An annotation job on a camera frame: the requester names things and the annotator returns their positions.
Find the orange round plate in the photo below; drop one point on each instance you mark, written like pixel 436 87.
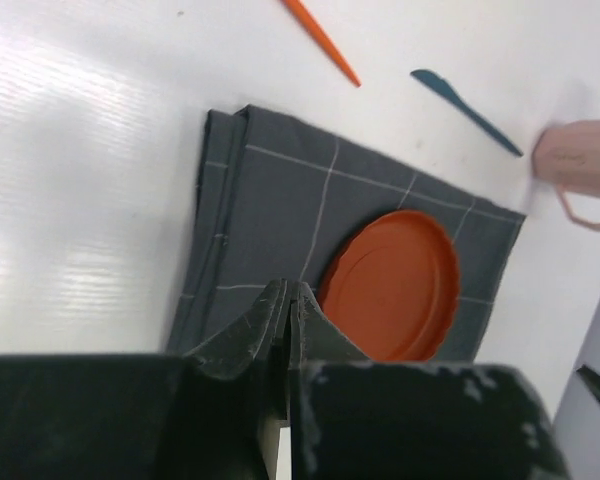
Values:
pixel 393 288

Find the dark checked cloth placemat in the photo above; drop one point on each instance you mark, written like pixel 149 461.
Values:
pixel 277 198

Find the orange plastic fork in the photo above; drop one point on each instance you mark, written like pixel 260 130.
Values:
pixel 312 27

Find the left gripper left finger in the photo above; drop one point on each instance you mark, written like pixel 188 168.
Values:
pixel 214 412

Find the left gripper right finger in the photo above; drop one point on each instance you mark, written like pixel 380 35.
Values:
pixel 354 418

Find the blue plastic knife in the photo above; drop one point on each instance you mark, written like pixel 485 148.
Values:
pixel 443 89

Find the pink white mug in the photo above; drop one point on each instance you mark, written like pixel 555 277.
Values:
pixel 567 157

